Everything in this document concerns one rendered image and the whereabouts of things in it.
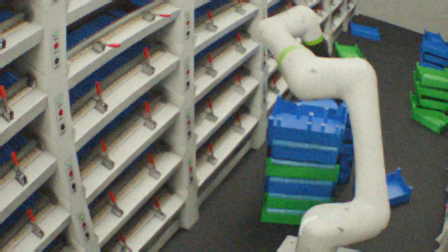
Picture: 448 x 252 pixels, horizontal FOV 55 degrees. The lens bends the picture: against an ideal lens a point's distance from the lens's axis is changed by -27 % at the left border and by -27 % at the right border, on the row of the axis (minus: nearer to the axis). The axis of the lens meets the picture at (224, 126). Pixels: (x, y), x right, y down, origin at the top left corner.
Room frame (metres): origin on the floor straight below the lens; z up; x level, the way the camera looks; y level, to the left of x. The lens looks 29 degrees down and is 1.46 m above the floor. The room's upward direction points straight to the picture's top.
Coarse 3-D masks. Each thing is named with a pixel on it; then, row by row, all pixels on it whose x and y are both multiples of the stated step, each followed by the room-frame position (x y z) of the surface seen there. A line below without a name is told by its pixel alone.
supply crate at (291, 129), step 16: (272, 112) 1.87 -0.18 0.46; (288, 112) 1.96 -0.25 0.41; (304, 112) 1.95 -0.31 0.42; (320, 112) 1.93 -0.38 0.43; (336, 112) 1.91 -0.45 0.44; (272, 128) 1.78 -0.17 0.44; (288, 128) 1.76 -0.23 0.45; (304, 128) 1.85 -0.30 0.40; (320, 144) 1.73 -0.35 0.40; (336, 144) 1.72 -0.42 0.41
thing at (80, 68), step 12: (168, 0) 1.73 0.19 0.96; (180, 0) 1.72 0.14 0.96; (156, 12) 1.65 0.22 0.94; (168, 12) 1.67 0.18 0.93; (132, 24) 1.54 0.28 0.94; (144, 24) 1.55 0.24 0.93; (156, 24) 1.60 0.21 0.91; (120, 36) 1.45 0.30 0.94; (132, 36) 1.47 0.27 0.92; (144, 36) 1.55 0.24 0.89; (108, 48) 1.37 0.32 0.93; (120, 48) 1.43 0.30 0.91; (84, 60) 1.28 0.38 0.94; (96, 60) 1.31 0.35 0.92; (108, 60) 1.38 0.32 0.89; (72, 72) 1.21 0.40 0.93; (84, 72) 1.26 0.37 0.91; (72, 84) 1.21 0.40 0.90
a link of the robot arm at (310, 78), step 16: (288, 48) 1.43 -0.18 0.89; (304, 48) 1.42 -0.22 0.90; (288, 64) 1.34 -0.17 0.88; (304, 64) 1.30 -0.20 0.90; (320, 64) 1.30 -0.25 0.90; (288, 80) 1.30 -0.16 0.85; (304, 80) 1.27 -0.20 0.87; (320, 80) 1.27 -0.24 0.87; (304, 96) 1.27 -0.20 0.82; (320, 96) 1.27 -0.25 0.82
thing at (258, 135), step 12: (264, 0) 2.41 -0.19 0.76; (252, 24) 2.37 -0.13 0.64; (252, 60) 2.37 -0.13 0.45; (264, 72) 2.41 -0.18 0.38; (252, 96) 2.37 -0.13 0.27; (264, 108) 2.41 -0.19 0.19; (264, 120) 2.42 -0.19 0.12; (252, 132) 2.37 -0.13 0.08; (264, 132) 2.42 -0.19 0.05; (252, 144) 2.37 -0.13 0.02
